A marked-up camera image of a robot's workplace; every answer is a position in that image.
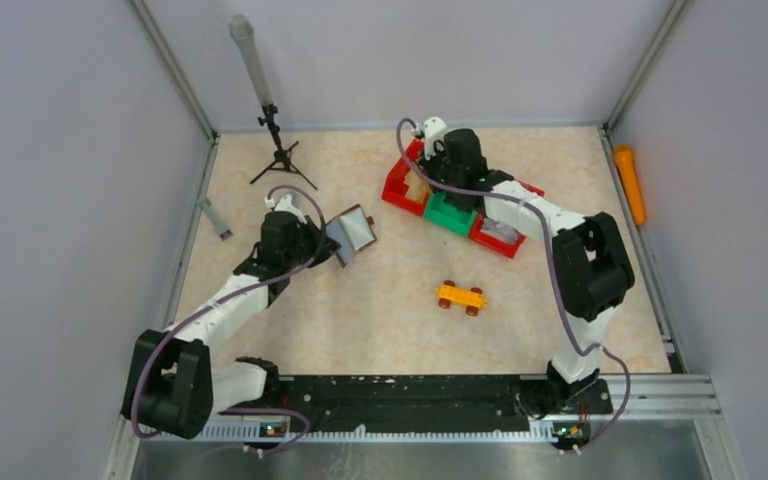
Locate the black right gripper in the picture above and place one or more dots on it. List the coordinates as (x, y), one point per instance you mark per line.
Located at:
(440, 152)

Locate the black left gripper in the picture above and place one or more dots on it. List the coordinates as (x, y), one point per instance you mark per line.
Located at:
(312, 230)

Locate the brown leather card holder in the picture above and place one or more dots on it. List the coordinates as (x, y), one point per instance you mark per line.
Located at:
(353, 231)

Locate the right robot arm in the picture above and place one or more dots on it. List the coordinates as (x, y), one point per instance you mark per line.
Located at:
(589, 267)

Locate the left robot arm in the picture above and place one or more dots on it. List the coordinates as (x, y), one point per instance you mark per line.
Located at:
(172, 387)

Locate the gold cards stack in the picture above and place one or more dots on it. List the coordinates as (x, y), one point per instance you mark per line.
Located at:
(417, 188)

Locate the red bin with gold cards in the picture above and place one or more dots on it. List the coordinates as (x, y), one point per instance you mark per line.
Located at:
(394, 189)

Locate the red bin with silver cards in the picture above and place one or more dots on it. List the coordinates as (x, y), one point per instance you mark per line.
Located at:
(500, 235)

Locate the green plastic bin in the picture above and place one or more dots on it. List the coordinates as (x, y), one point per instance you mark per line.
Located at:
(447, 216)

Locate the yellow toy brick car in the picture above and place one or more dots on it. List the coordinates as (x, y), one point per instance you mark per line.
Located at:
(471, 300)

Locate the orange flashlight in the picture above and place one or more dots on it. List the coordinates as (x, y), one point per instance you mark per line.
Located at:
(624, 161)

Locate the grey light on tripod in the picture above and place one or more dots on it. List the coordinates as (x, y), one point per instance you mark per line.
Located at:
(242, 33)

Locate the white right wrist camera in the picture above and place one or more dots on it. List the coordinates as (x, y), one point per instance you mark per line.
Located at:
(432, 130)

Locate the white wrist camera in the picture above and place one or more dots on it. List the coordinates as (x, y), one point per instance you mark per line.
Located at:
(287, 203)
(432, 130)

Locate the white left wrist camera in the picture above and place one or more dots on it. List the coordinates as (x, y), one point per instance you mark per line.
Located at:
(287, 203)

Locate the grey metal bracket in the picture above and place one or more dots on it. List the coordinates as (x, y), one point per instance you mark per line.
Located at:
(221, 228)

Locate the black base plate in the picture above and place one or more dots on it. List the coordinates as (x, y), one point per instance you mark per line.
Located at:
(430, 403)

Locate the aluminium front rail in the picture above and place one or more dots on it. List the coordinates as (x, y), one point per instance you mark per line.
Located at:
(638, 397)

